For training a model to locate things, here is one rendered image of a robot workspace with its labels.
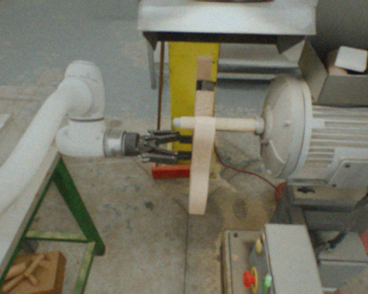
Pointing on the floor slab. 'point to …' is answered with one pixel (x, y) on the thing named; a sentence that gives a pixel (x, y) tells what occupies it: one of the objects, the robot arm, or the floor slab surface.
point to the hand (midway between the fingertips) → (191, 147)
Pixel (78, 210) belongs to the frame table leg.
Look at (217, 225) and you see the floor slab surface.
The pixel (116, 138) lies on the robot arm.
